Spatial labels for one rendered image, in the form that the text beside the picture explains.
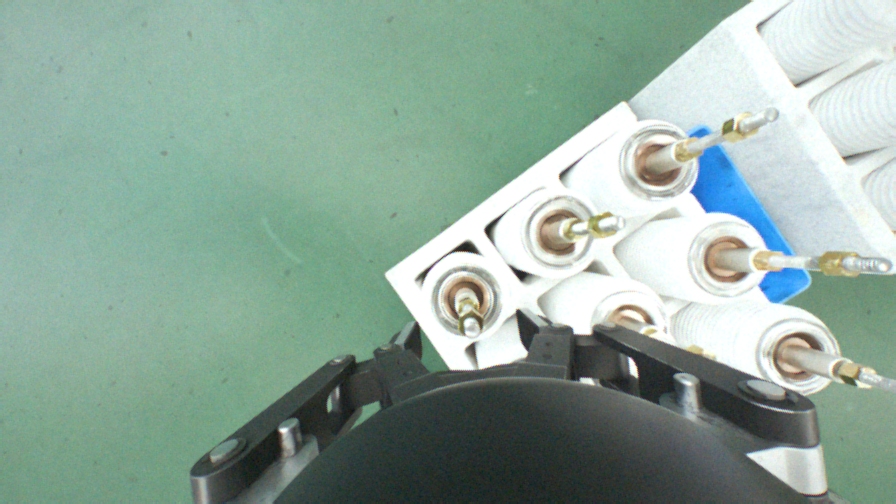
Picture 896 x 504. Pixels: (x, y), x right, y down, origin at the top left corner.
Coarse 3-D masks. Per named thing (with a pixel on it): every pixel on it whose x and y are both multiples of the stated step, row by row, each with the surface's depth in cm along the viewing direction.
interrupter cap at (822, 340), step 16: (784, 320) 24; (800, 320) 23; (768, 336) 23; (784, 336) 24; (800, 336) 24; (816, 336) 23; (832, 336) 23; (768, 352) 24; (832, 352) 23; (768, 368) 24; (784, 368) 24; (784, 384) 24; (800, 384) 24; (816, 384) 24
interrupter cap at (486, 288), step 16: (448, 272) 25; (464, 272) 24; (480, 272) 24; (432, 288) 24; (448, 288) 25; (480, 288) 25; (496, 288) 24; (432, 304) 24; (448, 304) 25; (480, 304) 25; (496, 304) 24; (448, 320) 25; (496, 320) 24; (464, 336) 25
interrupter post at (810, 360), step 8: (784, 352) 24; (792, 352) 23; (800, 352) 23; (808, 352) 22; (816, 352) 22; (824, 352) 22; (784, 360) 24; (792, 360) 23; (800, 360) 23; (808, 360) 22; (816, 360) 22; (824, 360) 21; (832, 360) 21; (840, 360) 21; (848, 360) 21; (800, 368) 23; (808, 368) 22; (816, 368) 22; (824, 368) 21; (832, 368) 21; (824, 376) 21; (832, 376) 21
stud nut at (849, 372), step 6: (846, 366) 20; (852, 366) 20; (858, 366) 20; (864, 366) 20; (840, 372) 20; (846, 372) 20; (852, 372) 20; (858, 372) 20; (870, 372) 20; (846, 378) 20; (852, 378) 20; (858, 378) 20; (852, 384) 20; (858, 384) 20; (864, 384) 20
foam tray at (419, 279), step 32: (608, 128) 31; (544, 160) 31; (576, 160) 36; (512, 192) 32; (480, 224) 32; (640, 224) 31; (416, 256) 32; (608, 256) 31; (416, 288) 32; (512, 288) 32; (544, 288) 32; (448, 352) 32
